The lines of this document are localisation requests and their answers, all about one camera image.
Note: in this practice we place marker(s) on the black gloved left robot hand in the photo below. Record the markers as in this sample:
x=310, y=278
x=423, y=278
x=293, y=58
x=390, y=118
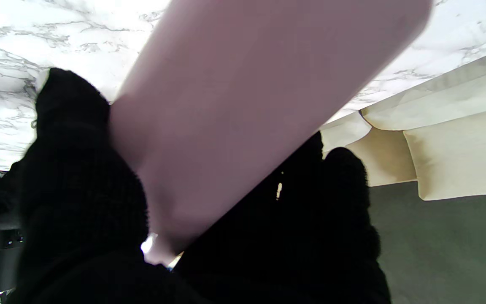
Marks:
x=82, y=202

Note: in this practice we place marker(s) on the pink thermos body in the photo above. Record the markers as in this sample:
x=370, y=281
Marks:
x=247, y=105

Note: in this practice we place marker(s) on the cream sofa seat cushion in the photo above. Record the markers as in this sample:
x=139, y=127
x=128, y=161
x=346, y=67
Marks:
x=344, y=131
x=445, y=97

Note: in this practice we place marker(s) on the cream sofa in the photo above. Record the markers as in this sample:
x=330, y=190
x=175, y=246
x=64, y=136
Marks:
x=386, y=156

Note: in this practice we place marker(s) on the cream sofa back pillow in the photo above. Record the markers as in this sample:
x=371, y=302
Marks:
x=462, y=160

